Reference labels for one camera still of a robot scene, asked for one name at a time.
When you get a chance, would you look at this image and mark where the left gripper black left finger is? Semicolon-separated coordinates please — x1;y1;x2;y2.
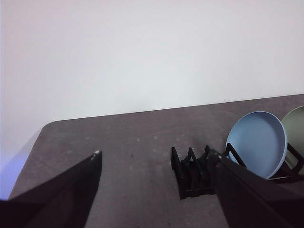
0;150;103;228

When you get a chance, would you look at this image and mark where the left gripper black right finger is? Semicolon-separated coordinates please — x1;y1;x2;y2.
213;153;304;228

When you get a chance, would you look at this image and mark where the blue plate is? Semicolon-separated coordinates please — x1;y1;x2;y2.
227;111;288;180

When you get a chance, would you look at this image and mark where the black plate rack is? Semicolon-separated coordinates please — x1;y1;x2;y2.
171;142;304;200

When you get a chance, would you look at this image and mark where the green plate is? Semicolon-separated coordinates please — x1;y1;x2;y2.
281;106;304;170

